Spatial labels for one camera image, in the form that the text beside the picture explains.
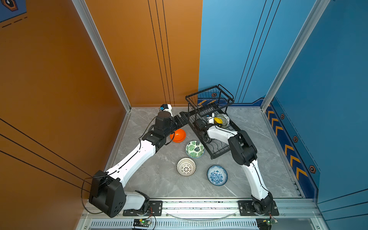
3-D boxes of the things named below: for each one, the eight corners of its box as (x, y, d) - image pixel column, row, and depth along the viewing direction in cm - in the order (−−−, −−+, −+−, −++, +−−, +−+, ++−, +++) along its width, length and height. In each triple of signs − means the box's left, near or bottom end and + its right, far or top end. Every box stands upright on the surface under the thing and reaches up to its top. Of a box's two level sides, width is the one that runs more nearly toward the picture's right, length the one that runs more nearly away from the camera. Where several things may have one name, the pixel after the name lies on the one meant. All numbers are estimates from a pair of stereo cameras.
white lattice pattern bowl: (174, 170, 88) (174, 167, 84) (184, 157, 93) (183, 154, 90) (189, 180, 84) (189, 177, 80) (198, 166, 89) (198, 163, 86)
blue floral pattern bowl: (207, 186, 82) (208, 183, 79) (206, 167, 89) (206, 165, 85) (227, 186, 82) (229, 183, 79) (224, 167, 89) (225, 165, 85)
